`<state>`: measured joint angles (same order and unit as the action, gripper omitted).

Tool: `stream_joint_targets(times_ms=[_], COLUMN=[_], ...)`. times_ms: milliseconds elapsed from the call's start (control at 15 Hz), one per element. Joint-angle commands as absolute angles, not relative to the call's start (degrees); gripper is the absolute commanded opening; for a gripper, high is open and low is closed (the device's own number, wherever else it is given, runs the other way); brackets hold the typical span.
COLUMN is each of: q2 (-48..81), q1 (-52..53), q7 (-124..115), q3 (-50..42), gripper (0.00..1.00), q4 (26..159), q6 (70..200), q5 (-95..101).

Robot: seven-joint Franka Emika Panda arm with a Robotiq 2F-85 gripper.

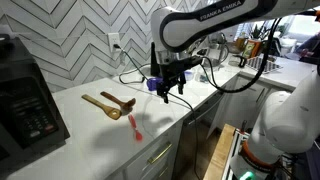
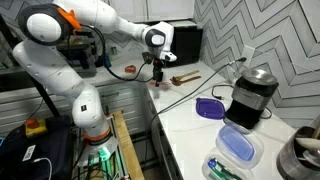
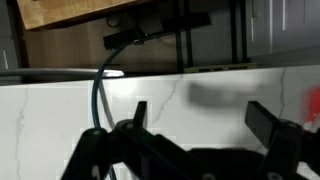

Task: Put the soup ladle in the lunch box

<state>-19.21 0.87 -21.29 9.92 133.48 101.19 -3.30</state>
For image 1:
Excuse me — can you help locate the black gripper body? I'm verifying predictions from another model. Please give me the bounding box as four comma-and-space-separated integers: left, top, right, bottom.
156, 55, 204, 89

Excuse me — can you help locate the dark wooden soup ladle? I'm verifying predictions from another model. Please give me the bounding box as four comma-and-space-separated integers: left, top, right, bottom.
100, 91, 137, 113

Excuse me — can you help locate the orange printed box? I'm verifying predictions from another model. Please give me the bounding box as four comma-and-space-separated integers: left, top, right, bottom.
241, 39, 263, 60

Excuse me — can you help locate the clear plastic container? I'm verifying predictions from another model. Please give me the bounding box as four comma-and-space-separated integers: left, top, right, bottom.
183, 70, 195, 82

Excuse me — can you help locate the black coffee maker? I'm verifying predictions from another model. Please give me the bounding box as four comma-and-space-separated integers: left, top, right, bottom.
150, 41, 161, 78

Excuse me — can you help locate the red silicone spoon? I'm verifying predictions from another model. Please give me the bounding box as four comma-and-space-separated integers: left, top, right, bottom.
127, 113, 144, 143

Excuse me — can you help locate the silver stand mixer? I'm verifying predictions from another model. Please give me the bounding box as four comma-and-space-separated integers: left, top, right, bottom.
201, 31, 231, 68

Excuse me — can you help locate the light wooden slotted spoon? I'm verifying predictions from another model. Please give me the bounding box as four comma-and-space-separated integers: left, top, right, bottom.
81, 93, 123, 121

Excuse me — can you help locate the wooden board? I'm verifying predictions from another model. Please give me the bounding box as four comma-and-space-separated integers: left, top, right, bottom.
203, 123, 237, 180

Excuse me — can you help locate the aluminium robot mounting stand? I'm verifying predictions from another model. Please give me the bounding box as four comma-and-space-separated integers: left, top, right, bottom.
222, 128, 251, 180

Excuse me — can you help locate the checkered drying mat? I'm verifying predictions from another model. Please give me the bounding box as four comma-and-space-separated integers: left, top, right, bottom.
245, 55, 284, 75

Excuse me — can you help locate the green potted plant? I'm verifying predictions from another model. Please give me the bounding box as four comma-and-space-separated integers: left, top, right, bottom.
248, 20, 272, 42

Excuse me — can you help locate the black microwave oven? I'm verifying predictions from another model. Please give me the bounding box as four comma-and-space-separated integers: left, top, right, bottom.
0, 35, 71, 172

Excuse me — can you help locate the silver dishwasher handle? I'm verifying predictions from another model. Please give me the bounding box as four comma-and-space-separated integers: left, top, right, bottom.
185, 91, 225, 127

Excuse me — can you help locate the black power cable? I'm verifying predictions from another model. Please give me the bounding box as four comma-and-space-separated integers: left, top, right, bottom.
113, 43, 202, 180

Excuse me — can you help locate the long gold drawer handle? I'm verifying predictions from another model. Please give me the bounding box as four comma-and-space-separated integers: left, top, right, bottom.
147, 141, 174, 165

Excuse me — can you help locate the white wall outlet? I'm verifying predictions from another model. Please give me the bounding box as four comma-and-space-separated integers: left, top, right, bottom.
107, 32, 122, 54

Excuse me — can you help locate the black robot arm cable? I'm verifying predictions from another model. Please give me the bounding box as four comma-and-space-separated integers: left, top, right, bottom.
199, 18, 285, 94

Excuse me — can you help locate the short gold drawer handle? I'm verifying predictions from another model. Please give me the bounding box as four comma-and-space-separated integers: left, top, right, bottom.
155, 165, 170, 180

